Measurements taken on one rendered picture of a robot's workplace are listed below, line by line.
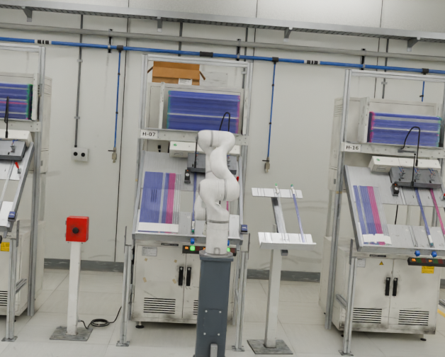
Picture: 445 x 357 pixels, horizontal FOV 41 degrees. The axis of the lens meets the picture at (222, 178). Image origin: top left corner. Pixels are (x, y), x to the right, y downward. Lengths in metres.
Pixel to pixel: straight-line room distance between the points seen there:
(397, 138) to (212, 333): 1.97
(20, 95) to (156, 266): 1.49
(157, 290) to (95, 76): 2.40
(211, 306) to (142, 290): 0.93
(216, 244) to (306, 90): 2.82
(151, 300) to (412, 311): 1.84
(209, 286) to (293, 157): 2.69
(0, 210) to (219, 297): 1.53
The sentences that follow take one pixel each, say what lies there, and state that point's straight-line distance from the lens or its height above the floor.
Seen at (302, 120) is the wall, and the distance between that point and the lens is 5.75.
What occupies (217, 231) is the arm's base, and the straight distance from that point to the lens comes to 3.25.
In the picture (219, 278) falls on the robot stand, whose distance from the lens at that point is 3.28.
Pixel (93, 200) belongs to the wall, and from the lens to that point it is 5.74.
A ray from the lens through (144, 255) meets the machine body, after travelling 4.08.
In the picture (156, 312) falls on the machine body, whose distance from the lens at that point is 4.18.
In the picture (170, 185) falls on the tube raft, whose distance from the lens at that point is 3.97.
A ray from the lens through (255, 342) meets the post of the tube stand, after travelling 4.08.
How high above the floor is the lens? 1.36
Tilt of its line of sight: 4 degrees down
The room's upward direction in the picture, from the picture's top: 4 degrees clockwise
